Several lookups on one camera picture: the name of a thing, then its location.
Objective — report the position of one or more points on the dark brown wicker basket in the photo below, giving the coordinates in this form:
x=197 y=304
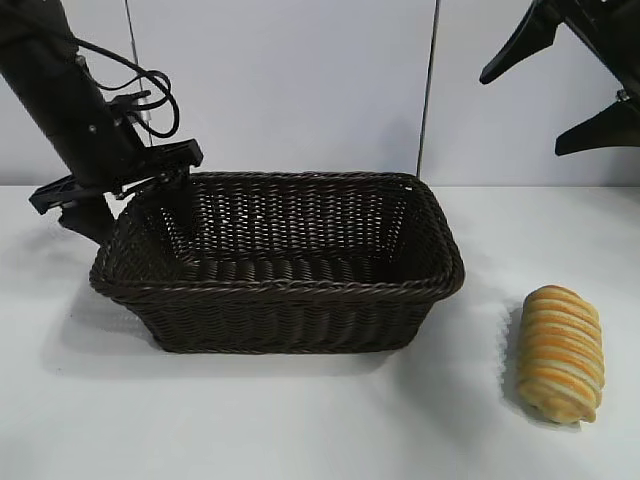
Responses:
x=280 y=312

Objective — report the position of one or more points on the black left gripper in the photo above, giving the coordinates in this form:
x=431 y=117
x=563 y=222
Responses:
x=85 y=130

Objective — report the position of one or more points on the long striped bread roll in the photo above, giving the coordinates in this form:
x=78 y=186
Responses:
x=560 y=350

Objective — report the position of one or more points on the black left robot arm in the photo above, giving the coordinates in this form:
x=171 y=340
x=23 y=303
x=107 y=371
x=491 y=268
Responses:
x=30 y=30

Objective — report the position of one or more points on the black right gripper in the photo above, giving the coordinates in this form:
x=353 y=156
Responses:
x=605 y=40

